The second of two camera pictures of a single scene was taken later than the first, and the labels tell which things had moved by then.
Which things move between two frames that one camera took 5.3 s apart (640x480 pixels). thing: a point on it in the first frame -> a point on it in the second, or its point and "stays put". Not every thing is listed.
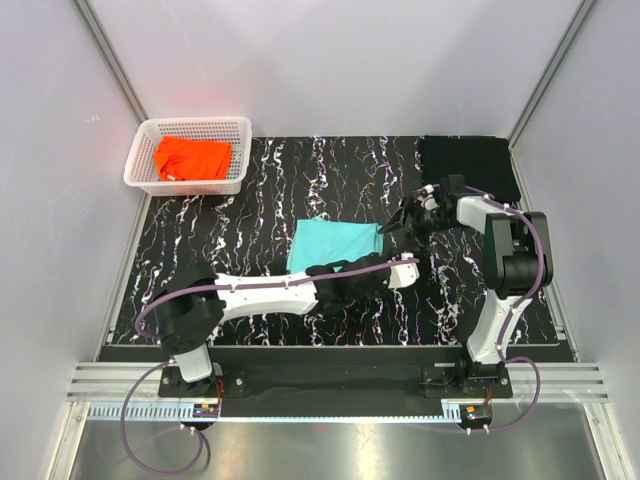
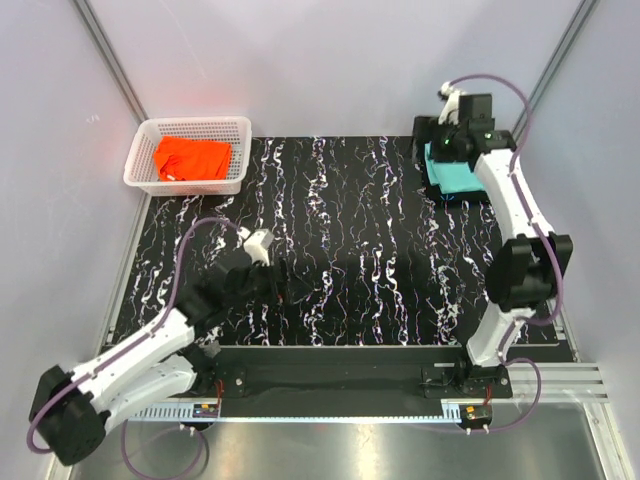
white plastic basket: x=176 y=155 stays put
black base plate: x=344 y=378 stays put
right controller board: x=475 y=413 stays put
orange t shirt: x=187 y=159 stays put
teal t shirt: x=319 y=240 -> x=451 y=176
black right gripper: x=399 y=217 -> x=436 y=131
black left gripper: x=380 y=288 -> x=273 y=283
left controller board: x=206 y=411 stays put
